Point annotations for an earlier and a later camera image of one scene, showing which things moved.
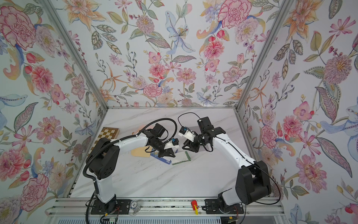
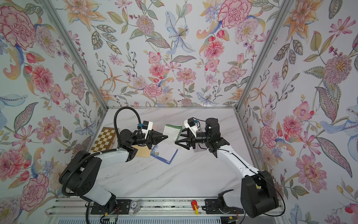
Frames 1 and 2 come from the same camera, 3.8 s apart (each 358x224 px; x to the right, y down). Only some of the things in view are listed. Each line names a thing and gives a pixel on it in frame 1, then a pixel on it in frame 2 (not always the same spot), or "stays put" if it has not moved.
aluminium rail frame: (251, 211) stays put
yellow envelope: (141, 152) stays put
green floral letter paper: (180, 157) -> (173, 131)
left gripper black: (166, 152) -> (154, 140)
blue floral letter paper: (166, 159) stays put
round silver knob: (135, 206) stays put
